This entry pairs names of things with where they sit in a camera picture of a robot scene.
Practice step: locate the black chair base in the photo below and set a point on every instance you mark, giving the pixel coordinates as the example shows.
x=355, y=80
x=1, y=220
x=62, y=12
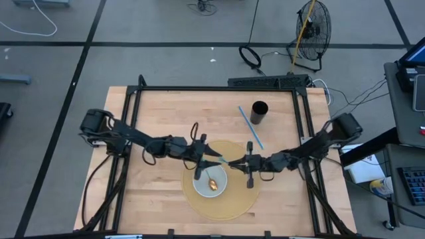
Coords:
x=4, y=113

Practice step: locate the white box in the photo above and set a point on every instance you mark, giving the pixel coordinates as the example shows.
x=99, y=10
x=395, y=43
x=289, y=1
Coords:
x=365, y=171

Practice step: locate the black device box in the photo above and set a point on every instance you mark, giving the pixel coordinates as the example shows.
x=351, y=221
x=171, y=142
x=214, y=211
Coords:
x=404, y=81

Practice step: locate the grey tablet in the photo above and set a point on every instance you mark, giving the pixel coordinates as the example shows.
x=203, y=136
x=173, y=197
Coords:
x=420, y=93

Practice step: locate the black desk beam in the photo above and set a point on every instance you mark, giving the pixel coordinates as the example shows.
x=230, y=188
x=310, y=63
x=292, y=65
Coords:
x=368, y=149

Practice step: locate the wipes canister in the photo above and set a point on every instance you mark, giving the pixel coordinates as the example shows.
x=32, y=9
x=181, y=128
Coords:
x=382, y=186

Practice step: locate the computer monitor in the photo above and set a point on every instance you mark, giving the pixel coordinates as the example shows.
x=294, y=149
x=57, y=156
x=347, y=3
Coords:
x=415, y=54

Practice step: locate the black cup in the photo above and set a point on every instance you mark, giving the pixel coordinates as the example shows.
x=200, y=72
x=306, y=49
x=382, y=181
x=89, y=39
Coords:
x=258, y=114

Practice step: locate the grey cart base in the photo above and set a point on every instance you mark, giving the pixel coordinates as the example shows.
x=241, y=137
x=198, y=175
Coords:
x=41, y=2

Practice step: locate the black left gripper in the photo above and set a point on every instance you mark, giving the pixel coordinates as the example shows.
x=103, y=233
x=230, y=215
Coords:
x=196, y=151

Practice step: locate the black perforated box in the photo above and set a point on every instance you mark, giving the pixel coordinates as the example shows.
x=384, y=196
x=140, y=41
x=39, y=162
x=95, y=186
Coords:
x=265, y=81

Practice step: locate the black keyboard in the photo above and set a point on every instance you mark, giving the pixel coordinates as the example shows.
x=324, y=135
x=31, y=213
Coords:
x=415, y=184

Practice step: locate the black floor fan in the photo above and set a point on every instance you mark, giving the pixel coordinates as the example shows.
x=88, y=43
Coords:
x=313, y=33

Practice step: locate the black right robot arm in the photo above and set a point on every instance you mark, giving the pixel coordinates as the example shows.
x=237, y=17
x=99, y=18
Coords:
x=315, y=146

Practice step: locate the blue straw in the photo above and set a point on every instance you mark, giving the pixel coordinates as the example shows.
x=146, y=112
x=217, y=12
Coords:
x=249, y=124

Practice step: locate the round yellow woven placemat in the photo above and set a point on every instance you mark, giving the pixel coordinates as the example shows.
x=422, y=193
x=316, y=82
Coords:
x=239, y=199

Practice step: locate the white bowl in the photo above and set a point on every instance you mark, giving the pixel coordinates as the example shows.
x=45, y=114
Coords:
x=202, y=187

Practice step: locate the grey floor bar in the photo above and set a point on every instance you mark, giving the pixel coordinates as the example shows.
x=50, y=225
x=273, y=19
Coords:
x=15, y=79

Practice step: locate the grey keyboard desk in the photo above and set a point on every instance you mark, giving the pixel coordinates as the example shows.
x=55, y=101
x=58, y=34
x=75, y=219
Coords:
x=395, y=186

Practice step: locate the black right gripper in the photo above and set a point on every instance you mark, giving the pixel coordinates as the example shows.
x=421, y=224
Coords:
x=257, y=163

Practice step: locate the black metal table frame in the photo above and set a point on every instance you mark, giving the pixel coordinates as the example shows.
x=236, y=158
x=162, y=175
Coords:
x=232, y=89

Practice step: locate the red object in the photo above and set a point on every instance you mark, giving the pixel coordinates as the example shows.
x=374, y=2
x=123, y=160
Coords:
x=422, y=130

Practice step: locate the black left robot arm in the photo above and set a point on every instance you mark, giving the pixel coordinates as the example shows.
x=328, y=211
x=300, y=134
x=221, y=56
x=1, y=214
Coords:
x=133, y=136

